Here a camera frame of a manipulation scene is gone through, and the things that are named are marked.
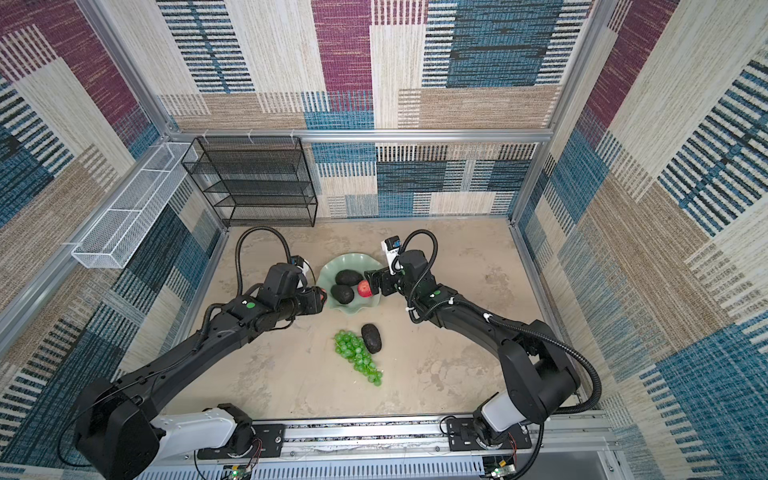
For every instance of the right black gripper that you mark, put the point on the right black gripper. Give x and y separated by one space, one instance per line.
374 278

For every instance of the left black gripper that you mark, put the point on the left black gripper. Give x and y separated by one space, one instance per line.
316 302

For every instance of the red apple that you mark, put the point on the red apple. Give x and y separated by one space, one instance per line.
364 289

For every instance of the dark avocado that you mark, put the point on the dark avocado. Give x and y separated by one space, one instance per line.
343 294
371 337
348 277

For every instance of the green grape bunch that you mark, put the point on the green grape bunch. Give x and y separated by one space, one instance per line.
352 348

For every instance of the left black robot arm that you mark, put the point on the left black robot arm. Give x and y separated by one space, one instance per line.
116 428

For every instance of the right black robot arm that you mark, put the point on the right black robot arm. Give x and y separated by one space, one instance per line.
539 375

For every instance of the light green scalloped fruit bowl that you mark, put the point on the light green scalloped fruit bowl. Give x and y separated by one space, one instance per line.
354 261

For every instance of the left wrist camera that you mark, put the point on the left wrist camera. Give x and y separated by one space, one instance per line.
304 268

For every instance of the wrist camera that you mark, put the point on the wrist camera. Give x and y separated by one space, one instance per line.
391 247
304 268

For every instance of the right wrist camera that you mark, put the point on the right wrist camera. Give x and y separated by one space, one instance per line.
391 247

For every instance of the black wire shelf rack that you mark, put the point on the black wire shelf rack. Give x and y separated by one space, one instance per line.
254 180

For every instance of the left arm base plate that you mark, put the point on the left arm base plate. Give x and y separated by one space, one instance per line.
249 442

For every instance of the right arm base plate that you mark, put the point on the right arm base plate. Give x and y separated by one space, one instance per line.
470 434

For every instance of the white wire mesh basket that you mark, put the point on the white wire mesh basket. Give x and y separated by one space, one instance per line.
114 238

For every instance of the aluminium front rail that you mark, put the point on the aluminium front rail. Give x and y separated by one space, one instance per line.
575 446

